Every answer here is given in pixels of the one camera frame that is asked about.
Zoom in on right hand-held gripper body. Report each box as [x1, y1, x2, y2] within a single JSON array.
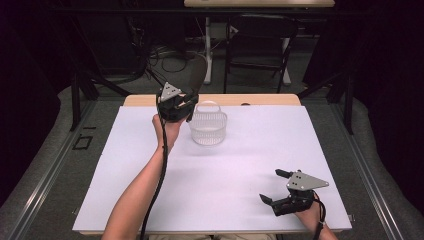
[[271, 169, 330, 217]]

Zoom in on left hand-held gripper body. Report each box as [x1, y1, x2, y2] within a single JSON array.
[[155, 81, 198, 123]]

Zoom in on white slotted plastic basket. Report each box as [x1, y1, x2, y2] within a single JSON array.
[[188, 100, 228, 146]]

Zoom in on person's right hand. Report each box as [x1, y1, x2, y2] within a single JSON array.
[[294, 199, 327, 235]]

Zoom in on person's left hand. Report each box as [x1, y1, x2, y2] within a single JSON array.
[[152, 113, 188, 154]]

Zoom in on white table cover sheet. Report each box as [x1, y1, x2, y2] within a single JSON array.
[[72, 105, 353, 233]]

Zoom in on white table leg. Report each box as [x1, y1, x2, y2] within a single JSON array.
[[202, 16, 215, 86]]

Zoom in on black metal stand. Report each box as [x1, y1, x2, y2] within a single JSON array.
[[297, 70, 355, 136], [69, 71, 132, 132]]

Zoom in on black folding chair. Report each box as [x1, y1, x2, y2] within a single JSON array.
[[223, 13, 300, 95]]

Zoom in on black tape square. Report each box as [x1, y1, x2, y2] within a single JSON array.
[[71, 134, 94, 151]]

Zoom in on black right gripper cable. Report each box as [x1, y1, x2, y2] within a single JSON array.
[[311, 190, 328, 240]]

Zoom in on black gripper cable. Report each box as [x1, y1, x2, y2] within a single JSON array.
[[311, 190, 328, 240], [139, 114, 170, 240]]

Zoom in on floor cables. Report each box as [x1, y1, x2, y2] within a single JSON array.
[[145, 44, 189, 75]]

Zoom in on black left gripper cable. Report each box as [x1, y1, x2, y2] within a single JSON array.
[[139, 114, 170, 240]]

